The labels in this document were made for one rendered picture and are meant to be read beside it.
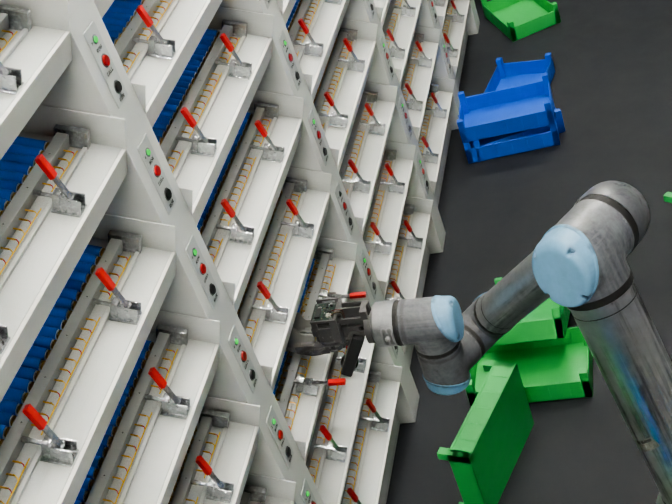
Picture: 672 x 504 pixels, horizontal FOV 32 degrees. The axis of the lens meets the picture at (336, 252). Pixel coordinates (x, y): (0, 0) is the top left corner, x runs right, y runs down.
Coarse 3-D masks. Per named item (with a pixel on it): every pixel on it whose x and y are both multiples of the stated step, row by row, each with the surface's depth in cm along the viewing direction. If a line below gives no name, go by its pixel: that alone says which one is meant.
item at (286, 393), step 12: (324, 264) 258; (324, 276) 257; (312, 288) 251; (324, 288) 253; (312, 300) 248; (312, 312) 245; (300, 360) 235; (288, 372) 231; (288, 384) 228; (288, 396) 226
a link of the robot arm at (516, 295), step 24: (600, 192) 185; (624, 192) 185; (648, 216) 187; (528, 264) 213; (504, 288) 222; (528, 288) 215; (480, 312) 232; (504, 312) 225; (528, 312) 224; (480, 336) 234
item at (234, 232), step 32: (256, 96) 241; (288, 96) 240; (256, 128) 234; (288, 128) 239; (256, 160) 230; (288, 160) 233; (224, 192) 216; (256, 192) 221; (224, 224) 213; (256, 224) 214; (224, 256) 206; (256, 256) 212
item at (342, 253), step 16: (320, 240) 262; (336, 240) 261; (320, 256) 262; (336, 256) 264; (352, 256) 263; (336, 272) 260; (352, 272) 262; (336, 288) 256; (288, 352) 239; (304, 368) 236; (320, 368) 236; (304, 400) 229; (320, 400) 232; (304, 416) 226; (304, 432) 222; (304, 448) 215
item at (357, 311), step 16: (320, 304) 232; (336, 304) 231; (352, 304) 230; (368, 304) 228; (320, 320) 228; (336, 320) 228; (352, 320) 228; (368, 320) 227; (320, 336) 230; (336, 336) 229; (368, 336) 227
